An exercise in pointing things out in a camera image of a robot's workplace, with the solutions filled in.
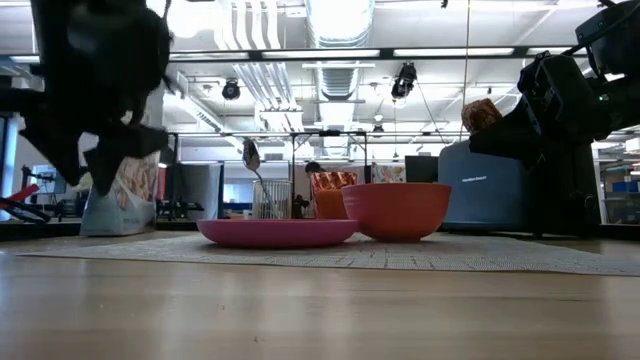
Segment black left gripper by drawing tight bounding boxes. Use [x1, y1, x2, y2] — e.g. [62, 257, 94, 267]
[19, 0, 174, 197]

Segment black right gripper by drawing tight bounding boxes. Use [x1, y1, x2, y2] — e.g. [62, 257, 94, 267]
[468, 52, 614, 162]

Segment cinnamon squares cereal box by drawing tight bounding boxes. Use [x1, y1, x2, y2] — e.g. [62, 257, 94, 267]
[78, 84, 167, 238]

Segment orange bowl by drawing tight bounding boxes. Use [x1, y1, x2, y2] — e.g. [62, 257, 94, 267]
[340, 181, 453, 244]

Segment teal-white handled metal spoon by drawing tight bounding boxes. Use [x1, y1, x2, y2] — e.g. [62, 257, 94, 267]
[241, 138, 279, 220]

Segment pink plate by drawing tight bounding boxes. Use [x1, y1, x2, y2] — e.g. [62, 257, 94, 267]
[195, 217, 361, 251]

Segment grey woven placemat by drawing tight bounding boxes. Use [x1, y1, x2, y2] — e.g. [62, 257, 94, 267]
[18, 231, 640, 278]

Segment brown toast slice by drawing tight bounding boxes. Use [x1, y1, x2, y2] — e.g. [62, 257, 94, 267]
[460, 97, 504, 136]

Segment background computer monitor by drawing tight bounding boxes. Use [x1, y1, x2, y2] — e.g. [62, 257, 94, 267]
[30, 161, 67, 197]

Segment black toaster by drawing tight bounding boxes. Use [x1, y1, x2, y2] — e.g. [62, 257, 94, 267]
[437, 139, 603, 237]

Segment black background monitor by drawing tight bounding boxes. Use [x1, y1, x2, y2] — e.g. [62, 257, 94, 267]
[404, 154, 440, 184]

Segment storage shelf with boxes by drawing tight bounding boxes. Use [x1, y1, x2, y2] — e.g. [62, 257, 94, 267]
[601, 159, 640, 225]

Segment orange faceted tumbler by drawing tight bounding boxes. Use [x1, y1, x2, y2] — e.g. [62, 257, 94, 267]
[309, 170, 359, 221]

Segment black ceiling-mounted camera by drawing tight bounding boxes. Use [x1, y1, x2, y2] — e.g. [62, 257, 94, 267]
[390, 61, 419, 100]
[221, 78, 242, 102]

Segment gold wire utensil holder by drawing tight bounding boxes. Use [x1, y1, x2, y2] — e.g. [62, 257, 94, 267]
[251, 179, 294, 221]

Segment silver ceiling duct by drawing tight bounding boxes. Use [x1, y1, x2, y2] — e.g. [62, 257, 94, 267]
[304, 0, 376, 101]

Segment black overhead frame bar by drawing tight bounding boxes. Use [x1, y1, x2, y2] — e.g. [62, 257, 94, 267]
[0, 45, 577, 67]

